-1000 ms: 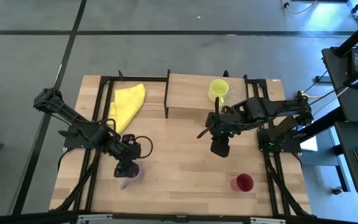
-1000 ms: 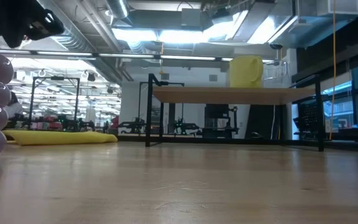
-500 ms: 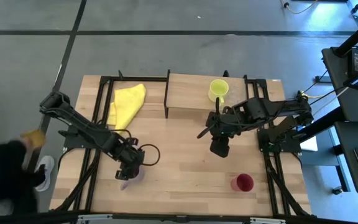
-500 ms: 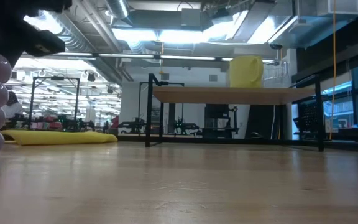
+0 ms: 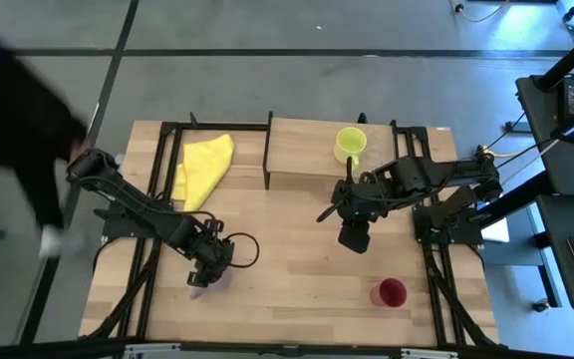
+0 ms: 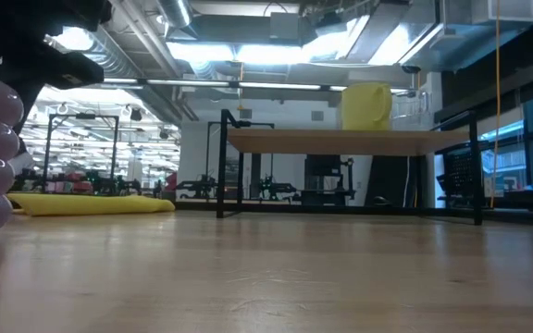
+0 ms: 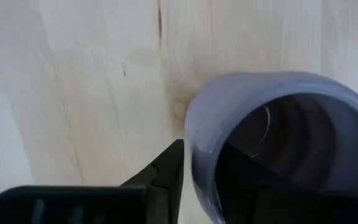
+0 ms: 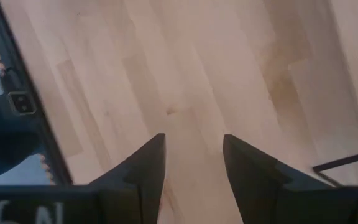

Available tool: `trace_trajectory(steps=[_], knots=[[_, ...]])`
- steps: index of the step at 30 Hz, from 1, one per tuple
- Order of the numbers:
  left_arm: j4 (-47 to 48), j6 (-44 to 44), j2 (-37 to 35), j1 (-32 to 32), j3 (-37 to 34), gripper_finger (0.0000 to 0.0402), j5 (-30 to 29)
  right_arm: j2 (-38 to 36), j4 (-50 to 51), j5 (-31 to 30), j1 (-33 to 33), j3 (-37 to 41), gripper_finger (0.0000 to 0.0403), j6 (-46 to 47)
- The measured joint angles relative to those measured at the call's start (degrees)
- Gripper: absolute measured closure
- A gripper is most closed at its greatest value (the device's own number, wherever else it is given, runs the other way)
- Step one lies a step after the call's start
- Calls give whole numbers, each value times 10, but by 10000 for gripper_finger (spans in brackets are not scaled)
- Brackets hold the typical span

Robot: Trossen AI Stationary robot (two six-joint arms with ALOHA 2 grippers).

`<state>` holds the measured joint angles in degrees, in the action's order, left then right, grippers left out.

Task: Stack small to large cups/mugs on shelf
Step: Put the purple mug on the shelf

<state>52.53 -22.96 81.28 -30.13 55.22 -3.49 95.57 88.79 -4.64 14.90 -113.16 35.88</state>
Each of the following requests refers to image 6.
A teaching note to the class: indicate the black mesh chair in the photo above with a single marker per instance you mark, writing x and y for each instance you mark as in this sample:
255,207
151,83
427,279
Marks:
458,176

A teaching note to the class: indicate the yellow cloth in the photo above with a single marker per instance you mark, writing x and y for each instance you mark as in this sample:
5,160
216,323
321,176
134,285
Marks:
90,205

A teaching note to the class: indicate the black metal rig frame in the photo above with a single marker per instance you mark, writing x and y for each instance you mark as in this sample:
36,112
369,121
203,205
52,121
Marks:
48,152
257,124

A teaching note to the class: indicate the black computer mouse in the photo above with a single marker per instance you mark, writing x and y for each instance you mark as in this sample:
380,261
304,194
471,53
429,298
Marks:
381,201

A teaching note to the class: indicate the clear glass cup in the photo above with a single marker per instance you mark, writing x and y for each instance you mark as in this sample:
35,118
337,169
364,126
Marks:
410,115

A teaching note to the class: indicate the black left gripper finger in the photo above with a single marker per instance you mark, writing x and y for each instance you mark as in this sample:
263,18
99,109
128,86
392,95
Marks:
27,104

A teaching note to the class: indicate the grey ceiling box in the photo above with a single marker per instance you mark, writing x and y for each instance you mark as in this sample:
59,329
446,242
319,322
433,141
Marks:
286,25

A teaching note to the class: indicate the dome security camera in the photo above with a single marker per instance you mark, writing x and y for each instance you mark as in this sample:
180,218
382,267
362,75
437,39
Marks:
411,69

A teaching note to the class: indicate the long tube light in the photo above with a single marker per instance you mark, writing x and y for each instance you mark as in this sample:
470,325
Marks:
280,86
178,82

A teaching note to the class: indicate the black machine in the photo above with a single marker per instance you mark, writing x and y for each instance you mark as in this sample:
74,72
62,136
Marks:
322,171

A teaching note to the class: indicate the grey wall vent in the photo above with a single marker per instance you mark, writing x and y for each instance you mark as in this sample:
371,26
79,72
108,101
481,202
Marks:
245,114
317,115

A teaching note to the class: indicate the wooden shelf with black legs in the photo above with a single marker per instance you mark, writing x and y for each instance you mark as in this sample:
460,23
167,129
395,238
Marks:
340,141

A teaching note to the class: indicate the black metal table frame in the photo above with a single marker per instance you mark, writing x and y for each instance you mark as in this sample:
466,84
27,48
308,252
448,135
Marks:
322,209

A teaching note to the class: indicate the black background robot arm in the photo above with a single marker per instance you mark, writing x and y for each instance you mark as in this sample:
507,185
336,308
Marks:
197,188
278,189

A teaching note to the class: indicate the yellow-green mug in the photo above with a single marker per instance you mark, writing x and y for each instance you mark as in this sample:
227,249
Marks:
363,108

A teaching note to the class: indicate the black leaning panel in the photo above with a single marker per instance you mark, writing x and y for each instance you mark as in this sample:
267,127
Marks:
387,180

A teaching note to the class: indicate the round silver ceiling duct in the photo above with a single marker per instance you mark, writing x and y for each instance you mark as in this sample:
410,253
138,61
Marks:
176,11

